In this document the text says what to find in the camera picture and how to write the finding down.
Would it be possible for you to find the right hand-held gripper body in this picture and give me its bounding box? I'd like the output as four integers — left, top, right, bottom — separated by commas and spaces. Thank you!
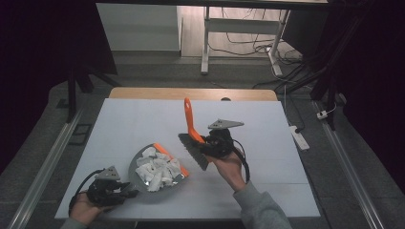
202, 118, 245, 159

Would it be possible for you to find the grey dustpan with orange edge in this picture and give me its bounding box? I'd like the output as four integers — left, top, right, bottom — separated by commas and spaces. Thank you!
128, 142, 191, 194

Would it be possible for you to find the metal floor rail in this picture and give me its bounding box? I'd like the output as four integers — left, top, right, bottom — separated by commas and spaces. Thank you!
7, 106, 86, 229
312, 100, 387, 229

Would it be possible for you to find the black power strip cable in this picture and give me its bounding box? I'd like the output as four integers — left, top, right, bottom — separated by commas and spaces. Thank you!
284, 85, 307, 134

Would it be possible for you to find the white desk frame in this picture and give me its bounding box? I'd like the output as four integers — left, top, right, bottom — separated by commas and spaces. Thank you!
200, 6, 292, 77

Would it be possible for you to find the pile of white paper scraps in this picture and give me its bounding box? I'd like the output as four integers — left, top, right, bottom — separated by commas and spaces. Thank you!
135, 146, 183, 193

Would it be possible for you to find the black metal stand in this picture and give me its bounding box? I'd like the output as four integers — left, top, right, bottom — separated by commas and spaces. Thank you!
276, 6, 375, 132
64, 61, 122, 124

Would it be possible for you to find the black floor plate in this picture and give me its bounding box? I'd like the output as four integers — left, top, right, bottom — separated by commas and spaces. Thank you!
68, 123, 94, 147

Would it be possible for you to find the orange brush with grey bristles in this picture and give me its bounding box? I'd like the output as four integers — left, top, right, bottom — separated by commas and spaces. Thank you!
177, 96, 210, 172

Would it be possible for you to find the tangle of black floor cables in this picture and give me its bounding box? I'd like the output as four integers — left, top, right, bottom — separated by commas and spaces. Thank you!
208, 7, 307, 91

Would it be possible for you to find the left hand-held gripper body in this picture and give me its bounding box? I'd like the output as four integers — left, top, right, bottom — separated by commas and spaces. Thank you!
86, 165, 129, 208

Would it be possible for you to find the white cabinet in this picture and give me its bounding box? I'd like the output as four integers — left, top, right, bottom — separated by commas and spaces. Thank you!
96, 3, 182, 52

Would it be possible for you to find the person's right hand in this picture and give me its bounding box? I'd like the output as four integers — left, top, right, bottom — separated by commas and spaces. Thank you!
212, 151, 248, 193

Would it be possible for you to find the wooden table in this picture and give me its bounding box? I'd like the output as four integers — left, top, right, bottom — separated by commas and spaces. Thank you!
108, 87, 279, 102

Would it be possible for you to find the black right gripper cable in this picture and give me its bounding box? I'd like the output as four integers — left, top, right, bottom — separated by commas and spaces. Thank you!
231, 138, 251, 184

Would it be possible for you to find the person's left hand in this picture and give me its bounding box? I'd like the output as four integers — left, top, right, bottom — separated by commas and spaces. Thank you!
69, 191, 113, 226

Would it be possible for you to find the white power strip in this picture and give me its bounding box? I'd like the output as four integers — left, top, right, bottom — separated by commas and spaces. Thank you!
288, 125, 310, 152

